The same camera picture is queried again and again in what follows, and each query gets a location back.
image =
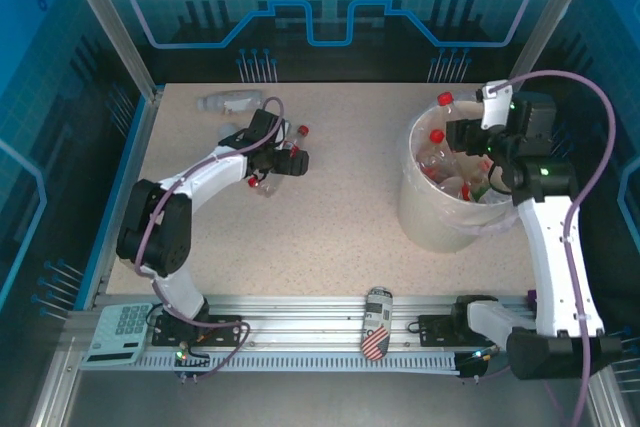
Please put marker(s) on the red cap clear bottle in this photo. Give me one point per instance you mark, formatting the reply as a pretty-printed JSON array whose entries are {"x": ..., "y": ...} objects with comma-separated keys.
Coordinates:
[
  {"x": 436, "y": 136},
  {"x": 267, "y": 186},
  {"x": 445, "y": 98}
]

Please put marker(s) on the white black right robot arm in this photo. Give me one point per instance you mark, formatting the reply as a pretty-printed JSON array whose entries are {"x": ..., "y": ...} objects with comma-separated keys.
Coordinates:
[{"x": 555, "y": 257}]

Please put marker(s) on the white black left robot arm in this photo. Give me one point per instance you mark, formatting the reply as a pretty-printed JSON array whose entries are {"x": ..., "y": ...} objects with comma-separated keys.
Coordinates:
[{"x": 210, "y": 177}]

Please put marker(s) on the clear plastic bin liner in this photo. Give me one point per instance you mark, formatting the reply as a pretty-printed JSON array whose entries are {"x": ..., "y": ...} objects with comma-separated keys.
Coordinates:
[{"x": 495, "y": 219}]

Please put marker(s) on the white round bin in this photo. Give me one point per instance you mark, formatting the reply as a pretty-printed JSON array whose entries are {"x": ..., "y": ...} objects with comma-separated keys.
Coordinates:
[{"x": 440, "y": 227}]

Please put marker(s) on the clear bottle grey label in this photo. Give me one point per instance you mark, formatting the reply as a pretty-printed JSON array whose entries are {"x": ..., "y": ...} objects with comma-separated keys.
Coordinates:
[{"x": 230, "y": 102}]

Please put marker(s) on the pale crushed clear bottle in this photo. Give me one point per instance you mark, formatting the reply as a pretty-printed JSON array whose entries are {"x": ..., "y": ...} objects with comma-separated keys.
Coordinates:
[{"x": 452, "y": 187}]

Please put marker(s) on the green plastic bottle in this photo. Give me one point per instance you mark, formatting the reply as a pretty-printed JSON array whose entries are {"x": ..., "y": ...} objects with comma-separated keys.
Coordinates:
[{"x": 482, "y": 193}]

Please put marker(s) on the newsprint flag patterned case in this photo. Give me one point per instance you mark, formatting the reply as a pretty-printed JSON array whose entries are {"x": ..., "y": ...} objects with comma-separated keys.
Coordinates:
[{"x": 376, "y": 322}]

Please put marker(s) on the purple block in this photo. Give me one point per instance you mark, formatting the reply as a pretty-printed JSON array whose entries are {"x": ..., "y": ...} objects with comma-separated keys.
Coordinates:
[{"x": 533, "y": 299}]

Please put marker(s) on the white desk calculator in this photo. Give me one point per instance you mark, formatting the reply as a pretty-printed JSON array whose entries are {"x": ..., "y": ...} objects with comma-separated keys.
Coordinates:
[{"x": 120, "y": 332}]

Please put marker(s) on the aluminium frame post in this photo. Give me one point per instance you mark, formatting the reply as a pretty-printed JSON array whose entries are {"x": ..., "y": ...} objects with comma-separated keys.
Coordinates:
[
  {"x": 115, "y": 32},
  {"x": 545, "y": 22}
]

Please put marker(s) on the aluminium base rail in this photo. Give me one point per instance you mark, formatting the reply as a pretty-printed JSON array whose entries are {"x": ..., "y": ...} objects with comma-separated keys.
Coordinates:
[{"x": 300, "y": 317}]

